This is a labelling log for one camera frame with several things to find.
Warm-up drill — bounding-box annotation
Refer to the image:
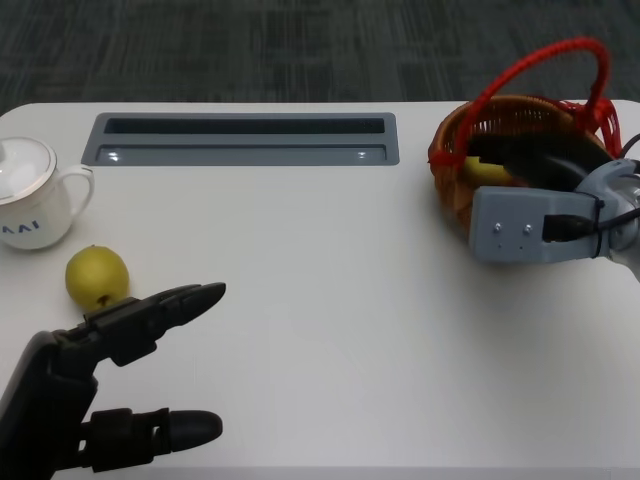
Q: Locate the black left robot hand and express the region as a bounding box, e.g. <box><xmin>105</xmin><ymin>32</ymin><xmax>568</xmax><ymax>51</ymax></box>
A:
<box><xmin>0</xmin><ymin>282</ymin><xmax>227</xmax><ymax>480</ymax></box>

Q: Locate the green pear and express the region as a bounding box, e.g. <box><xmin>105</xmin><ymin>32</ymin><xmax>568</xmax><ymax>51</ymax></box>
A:
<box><xmin>464</xmin><ymin>155</ymin><xmax>509</xmax><ymax>186</ymax></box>
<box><xmin>65</xmin><ymin>243</ymin><xmax>131</xmax><ymax>309</ymax></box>

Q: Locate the grey table tray slot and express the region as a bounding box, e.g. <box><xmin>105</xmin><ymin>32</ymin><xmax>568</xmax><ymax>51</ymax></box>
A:
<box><xmin>80</xmin><ymin>112</ymin><xmax>402</xmax><ymax>168</ymax></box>

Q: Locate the white mug lid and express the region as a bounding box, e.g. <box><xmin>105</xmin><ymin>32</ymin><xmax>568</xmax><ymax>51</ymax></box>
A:
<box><xmin>0</xmin><ymin>137</ymin><xmax>56</xmax><ymax>205</ymax></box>

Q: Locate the black right camera cable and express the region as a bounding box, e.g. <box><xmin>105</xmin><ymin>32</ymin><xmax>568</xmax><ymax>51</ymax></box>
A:
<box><xmin>544</xmin><ymin>212</ymin><xmax>640</xmax><ymax>242</ymax></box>

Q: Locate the white ceramic mug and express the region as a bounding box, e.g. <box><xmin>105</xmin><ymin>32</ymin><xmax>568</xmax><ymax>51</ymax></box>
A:
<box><xmin>0</xmin><ymin>164</ymin><xmax>96</xmax><ymax>250</ymax></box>

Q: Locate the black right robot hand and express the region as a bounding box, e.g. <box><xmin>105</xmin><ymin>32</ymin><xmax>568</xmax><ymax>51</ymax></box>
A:
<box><xmin>469</xmin><ymin>130</ymin><xmax>609</xmax><ymax>194</ymax></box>

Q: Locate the wicker basket with red handle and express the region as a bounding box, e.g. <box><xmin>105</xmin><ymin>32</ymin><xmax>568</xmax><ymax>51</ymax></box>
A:
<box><xmin>427</xmin><ymin>36</ymin><xmax>621</xmax><ymax>251</ymax></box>

